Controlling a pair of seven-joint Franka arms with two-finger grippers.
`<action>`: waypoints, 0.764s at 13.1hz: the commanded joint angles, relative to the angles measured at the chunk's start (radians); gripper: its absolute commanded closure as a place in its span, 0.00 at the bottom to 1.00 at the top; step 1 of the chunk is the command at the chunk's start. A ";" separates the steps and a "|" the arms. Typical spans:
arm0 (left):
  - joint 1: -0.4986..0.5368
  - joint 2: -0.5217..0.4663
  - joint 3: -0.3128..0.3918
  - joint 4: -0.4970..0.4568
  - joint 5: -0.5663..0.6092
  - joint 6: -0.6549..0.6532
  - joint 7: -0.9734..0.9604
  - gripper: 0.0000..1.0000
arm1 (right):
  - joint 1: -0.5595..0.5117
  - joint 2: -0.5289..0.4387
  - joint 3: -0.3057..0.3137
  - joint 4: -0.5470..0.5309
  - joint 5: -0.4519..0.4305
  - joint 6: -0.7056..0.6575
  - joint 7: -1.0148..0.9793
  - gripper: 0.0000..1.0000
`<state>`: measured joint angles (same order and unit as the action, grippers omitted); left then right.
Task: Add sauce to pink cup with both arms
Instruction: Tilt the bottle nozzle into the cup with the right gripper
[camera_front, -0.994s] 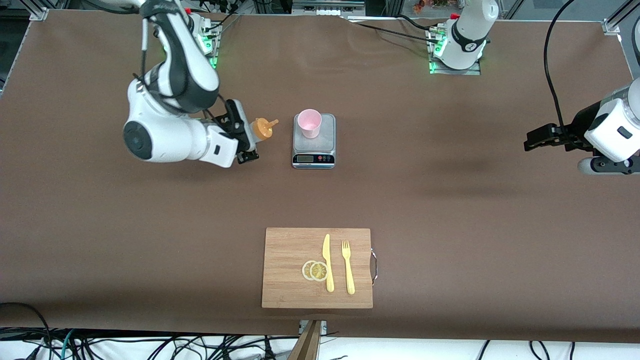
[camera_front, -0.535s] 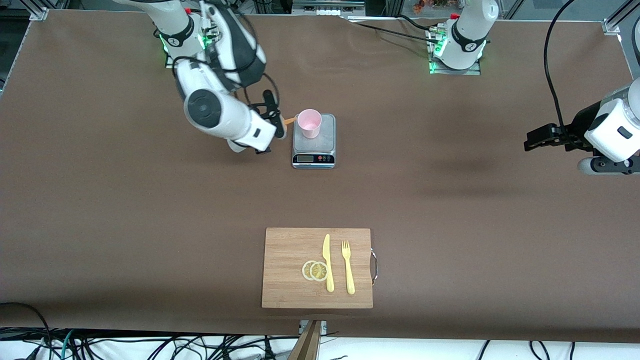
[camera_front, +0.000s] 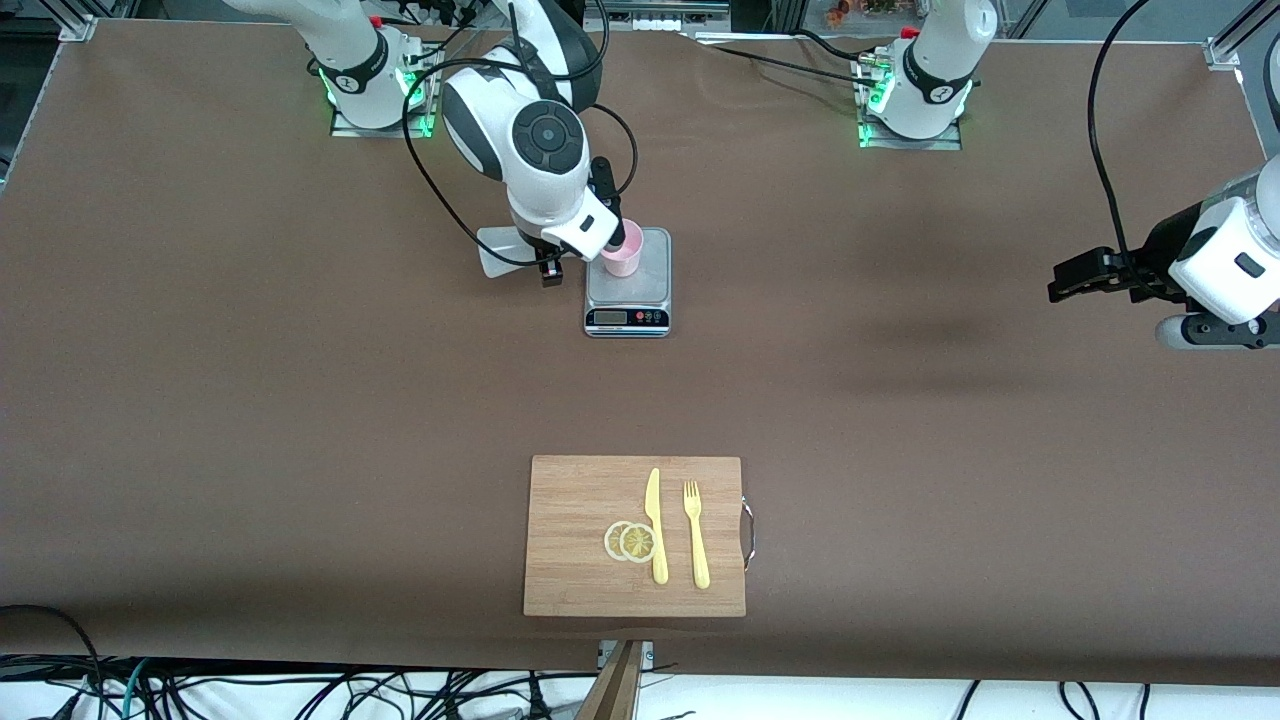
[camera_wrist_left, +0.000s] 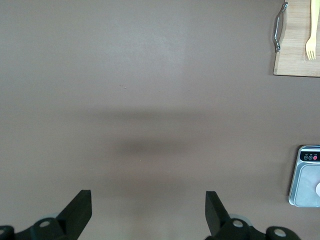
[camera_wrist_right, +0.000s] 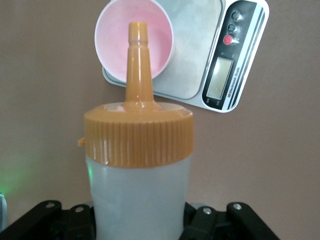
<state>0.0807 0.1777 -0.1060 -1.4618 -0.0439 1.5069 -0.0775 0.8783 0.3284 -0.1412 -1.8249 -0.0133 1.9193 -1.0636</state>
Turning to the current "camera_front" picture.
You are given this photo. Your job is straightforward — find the translucent sauce bottle orange cap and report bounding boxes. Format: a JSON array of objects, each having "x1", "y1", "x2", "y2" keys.
[{"x1": 477, "y1": 225, "x2": 547, "y2": 280}]

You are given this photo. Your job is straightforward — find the pink plastic cup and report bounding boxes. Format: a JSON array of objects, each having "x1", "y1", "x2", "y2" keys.
[{"x1": 600, "y1": 220, "x2": 645, "y2": 279}]

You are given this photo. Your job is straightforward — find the silver digital kitchen scale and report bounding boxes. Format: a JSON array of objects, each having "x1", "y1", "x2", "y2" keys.
[{"x1": 584, "y1": 227, "x2": 672, "y2": 339}]

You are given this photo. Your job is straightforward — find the wooden cutting board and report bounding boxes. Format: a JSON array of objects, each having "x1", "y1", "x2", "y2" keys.
[{"x1": 523, "y1": 455, "x2": 756, "y2": 618}]

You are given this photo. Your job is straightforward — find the brown table cover sheet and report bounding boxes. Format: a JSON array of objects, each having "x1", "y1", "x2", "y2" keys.
[{"x1": 0, "y1": 20, "x2": 1280, "y2": 687}]

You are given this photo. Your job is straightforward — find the yellow plastic knife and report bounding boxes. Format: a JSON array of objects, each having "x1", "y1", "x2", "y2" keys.
[{"x1": 645, "y1": 468, "x2": 669, "y2": 586}]

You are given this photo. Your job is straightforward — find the yellow plastic fork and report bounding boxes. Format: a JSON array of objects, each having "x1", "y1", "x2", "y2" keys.
[{"x1": 683, "y1": 480, "x2": 711, "y2": 590}]

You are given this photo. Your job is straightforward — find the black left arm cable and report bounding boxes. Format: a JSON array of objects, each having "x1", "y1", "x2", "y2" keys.
[{"x1": 1088, "y1": 0, "x2": 1161, "y2": 276}]

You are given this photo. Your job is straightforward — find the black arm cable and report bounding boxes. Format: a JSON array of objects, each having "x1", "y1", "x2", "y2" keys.
[
  {"x1": 1088, "y1": 0, "x2": 1161, "y2": 276},
  {"x1": 402, "y1": 55, "x2": 641, "y2": 269}
]

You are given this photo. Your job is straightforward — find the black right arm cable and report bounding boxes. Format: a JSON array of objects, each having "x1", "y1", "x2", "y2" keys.
[{"x1": 402, "y1": 55, "x2": 641, "y2": 269}]

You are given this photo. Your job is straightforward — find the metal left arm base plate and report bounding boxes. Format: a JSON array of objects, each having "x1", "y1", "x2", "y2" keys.
[{"x1": 858, "y1": 60, "x2": 963, "y2": 151}]

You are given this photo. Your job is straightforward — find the aluminium frame profile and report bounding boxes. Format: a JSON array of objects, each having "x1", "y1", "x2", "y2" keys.
[
  {"x1": 1205, "y1": 0, "x2": 1280, "y2": 71},
  {"x1": 55, "y1": 0, "x2": 101, "y2": 43}
]

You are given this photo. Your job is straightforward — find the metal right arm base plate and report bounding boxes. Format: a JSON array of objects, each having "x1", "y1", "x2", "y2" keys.
[{"x1": 330, "y1": 45, "x2": 441, "y2": 139}]

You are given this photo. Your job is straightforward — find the black base cable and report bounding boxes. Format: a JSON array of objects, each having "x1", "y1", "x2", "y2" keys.
[
  {"x1": 695, "y1": 38, "x2": 886, "y2": 93},
  {"x1": 793, "y1": 28, "x2": 876, "y2": 66}
]

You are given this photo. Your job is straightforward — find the teal floor cable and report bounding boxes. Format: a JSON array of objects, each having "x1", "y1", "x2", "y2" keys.
[{"x1": 118, "y1": 658, "x2": 153, "y2": 720}]

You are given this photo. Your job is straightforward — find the black floor cable loop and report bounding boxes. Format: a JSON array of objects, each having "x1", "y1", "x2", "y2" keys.
[{"x1": 0, "y1": 604, "x2": 109, "y2": 720}]

